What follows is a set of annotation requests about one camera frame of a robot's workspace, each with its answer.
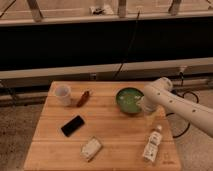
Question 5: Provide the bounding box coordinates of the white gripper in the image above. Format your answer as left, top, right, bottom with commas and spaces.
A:
137, 96, 157, 115

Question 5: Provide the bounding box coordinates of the green ceramic bowl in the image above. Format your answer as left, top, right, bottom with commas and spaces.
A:
115, 87, 144, 114

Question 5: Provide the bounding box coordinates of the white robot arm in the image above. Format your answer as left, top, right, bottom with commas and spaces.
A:
139, 77, 213, 138

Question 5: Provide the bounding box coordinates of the white labelled bottle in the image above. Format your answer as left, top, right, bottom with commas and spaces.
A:
142, 125, 162, 163

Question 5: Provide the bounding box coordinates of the small brown bottle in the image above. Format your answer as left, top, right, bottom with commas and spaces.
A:
76, 91, 90, 107

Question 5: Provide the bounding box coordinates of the black rectangular box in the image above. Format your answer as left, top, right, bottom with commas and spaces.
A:
61, 116, 84, 137

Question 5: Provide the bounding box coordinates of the white wrapped packet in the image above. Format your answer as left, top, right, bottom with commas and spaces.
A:
81, 137, 103, 162

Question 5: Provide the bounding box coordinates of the white plastic cup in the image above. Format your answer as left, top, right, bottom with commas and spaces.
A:
54, 85, 71, 106

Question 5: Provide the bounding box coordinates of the small device on ledge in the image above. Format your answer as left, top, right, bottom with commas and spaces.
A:
90, 5, 114, 15

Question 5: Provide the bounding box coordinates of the black cable on floor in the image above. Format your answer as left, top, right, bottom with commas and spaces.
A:
165, 71, 201, 139

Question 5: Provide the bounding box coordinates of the black hanging cable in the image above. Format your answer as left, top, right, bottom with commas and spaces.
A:
112, 9, 141, 81

